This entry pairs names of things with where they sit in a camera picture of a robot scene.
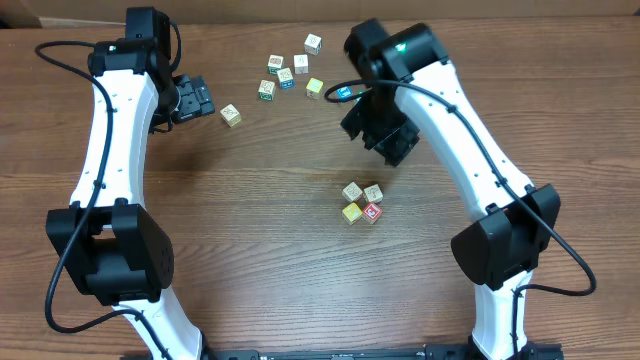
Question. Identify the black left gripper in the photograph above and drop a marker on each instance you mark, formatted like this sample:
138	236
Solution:
198	100

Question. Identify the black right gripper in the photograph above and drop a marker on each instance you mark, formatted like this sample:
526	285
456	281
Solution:
386	134

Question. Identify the white wood block letter T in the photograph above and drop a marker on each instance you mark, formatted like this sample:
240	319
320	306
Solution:
373	194

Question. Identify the wood block letter E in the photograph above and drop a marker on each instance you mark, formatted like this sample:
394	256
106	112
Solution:
352	192

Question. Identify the red sided wood block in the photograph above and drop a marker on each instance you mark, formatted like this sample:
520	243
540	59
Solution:
372	212

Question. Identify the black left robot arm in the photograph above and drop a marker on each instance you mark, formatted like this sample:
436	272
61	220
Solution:
106	240

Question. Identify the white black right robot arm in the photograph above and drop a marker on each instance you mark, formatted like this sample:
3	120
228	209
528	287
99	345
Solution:
413	91

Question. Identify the plain wood block yellow side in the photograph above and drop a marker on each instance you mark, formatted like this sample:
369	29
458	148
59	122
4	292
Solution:
230	115

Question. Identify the blue top wood block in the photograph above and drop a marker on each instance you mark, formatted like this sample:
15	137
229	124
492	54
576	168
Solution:
344	92

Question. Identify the wood block green R side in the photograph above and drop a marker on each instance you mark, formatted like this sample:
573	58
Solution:
266	90

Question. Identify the wood block blue side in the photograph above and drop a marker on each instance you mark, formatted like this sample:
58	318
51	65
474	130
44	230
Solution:
285	78

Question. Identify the plain white wood block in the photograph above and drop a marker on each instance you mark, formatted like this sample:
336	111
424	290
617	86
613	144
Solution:
301	64

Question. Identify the white wood block far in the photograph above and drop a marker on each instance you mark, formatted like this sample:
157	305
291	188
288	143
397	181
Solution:
313	44

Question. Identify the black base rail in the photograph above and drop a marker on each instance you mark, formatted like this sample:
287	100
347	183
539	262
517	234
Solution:
345	354

